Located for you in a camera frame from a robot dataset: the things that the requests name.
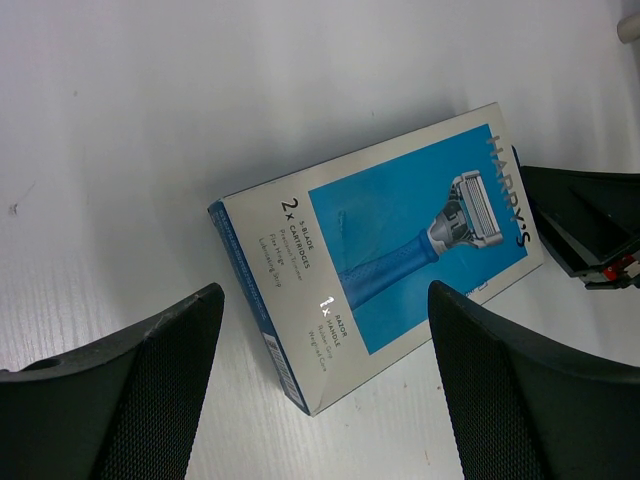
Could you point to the white two-tier shelf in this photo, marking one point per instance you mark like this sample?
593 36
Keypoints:
628 26

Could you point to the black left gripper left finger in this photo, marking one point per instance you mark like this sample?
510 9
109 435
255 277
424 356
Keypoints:
126 406

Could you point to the blue Harry's razor box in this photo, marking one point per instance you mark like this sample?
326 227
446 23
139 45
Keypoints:
335 260

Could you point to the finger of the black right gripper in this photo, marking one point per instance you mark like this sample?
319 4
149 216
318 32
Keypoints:
589 223

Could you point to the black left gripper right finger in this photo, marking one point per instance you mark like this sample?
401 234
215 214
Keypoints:
524 406

